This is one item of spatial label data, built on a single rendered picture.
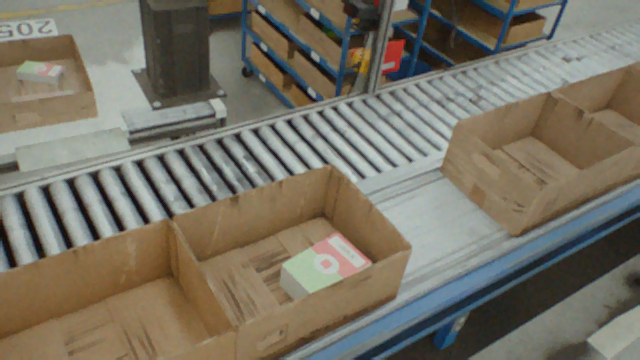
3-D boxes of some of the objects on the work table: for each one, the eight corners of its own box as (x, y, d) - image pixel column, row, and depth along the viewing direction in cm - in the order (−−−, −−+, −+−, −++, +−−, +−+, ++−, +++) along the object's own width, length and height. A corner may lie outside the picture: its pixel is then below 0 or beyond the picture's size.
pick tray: (77, 58, 203) (72, 33, 196) (99, 117, 178) (94, 90, 172) (-12, 69, 191) (-21, 42, 184) (-1, 134, 167) (-11, 106, 160)
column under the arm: (130, 72, 200) (118, -19, 178) (200, 60, 212) (197, -26, 190) (153, 111, 184) (143, 17, 163) (227, 96, 196) (227, 7, 174)
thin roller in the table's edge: (208, 107, 193) (208, 102, 192) (126, 124, 181) (125, 119, 179) (206, 104, 194) (206, 99, 193) (124, 120, 182) (123, 115, 181)
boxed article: (28, 69, 193) (26, 60, 191) (66, 75, 193) (64, 66, 191) (18, 80, 188) (16, 71, 185) (58, 85, 188) (56, 76, 186)
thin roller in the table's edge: (211, 111, 191) (211, 106, 190) (128, 128, 179) (127, 123, 178) (209, 108, 193) (209, 103, 191) (126, 125, 180) (125, 120, 179)
